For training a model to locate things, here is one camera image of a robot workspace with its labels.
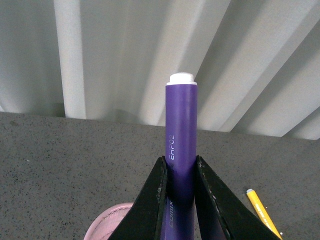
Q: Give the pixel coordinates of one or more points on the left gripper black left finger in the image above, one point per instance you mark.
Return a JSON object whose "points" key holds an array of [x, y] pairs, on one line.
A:
{"points": [[145, 218]]}

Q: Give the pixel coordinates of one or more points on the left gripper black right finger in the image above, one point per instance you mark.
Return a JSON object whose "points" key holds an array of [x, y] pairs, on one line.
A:
{"points": [[221, 215]]}

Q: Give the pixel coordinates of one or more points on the purple highlighter pen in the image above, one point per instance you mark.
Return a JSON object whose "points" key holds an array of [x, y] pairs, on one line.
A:
{"points": [[181, 95]]}

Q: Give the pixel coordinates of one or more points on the pink mesh pen cup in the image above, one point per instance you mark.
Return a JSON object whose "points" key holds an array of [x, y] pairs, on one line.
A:
{"points": [[106, 223]]}

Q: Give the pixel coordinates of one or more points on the yellow highlighter pen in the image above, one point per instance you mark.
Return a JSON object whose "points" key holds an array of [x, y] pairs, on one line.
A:
{"points": [[262, 212]]}

